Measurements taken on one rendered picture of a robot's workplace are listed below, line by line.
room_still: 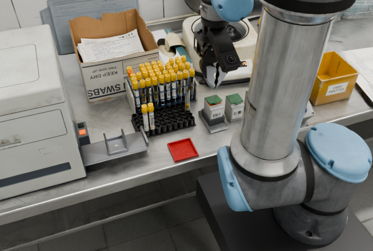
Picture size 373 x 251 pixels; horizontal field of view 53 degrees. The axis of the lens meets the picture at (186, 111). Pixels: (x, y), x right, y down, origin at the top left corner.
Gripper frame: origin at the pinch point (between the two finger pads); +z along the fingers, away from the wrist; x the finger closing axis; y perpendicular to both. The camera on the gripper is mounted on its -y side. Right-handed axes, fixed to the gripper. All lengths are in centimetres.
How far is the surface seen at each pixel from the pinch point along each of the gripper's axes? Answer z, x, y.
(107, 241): 101, 38, 27
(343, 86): 7.2, -40.6, -6.3
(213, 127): 11.8, 1.5, -3.5
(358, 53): 12, -64, 11
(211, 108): 6.2, 1.5, -1.6
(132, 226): 101, 25, 30
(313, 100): 11.5, -32.1, -4.4
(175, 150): 13.1, 14.3, -6.6
